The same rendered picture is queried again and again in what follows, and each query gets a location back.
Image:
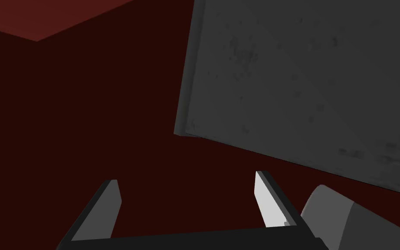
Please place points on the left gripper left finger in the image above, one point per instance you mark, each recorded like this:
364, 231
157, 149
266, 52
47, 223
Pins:
99, 215

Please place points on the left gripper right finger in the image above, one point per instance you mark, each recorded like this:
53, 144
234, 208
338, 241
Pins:
272, 205

